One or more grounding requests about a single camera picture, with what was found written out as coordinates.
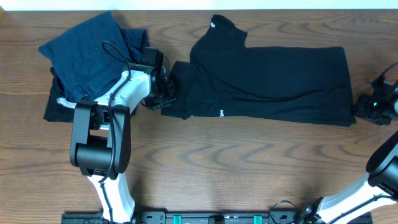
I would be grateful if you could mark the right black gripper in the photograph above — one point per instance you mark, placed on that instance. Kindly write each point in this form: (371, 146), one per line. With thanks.
(363, 106)

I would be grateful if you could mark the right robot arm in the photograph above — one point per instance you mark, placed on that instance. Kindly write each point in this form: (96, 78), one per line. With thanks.
(378, 186)

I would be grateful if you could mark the folded dark blue shorts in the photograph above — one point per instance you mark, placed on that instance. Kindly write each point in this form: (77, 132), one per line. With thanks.
(81, 67)

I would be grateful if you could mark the folded black garment white stripe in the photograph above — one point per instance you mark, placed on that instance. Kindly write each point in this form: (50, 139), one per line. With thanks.
(61, 102)

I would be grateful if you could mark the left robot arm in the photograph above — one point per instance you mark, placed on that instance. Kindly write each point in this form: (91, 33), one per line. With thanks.
(101, 134)

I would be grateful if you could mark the black polo shirt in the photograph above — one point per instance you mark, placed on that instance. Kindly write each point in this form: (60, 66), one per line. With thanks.
(224, 77)

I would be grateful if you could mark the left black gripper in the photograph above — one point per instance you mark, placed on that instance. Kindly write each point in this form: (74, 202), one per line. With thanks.
(168, 90)

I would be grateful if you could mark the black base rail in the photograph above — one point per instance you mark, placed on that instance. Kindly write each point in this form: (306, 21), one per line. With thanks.
(198, 218)

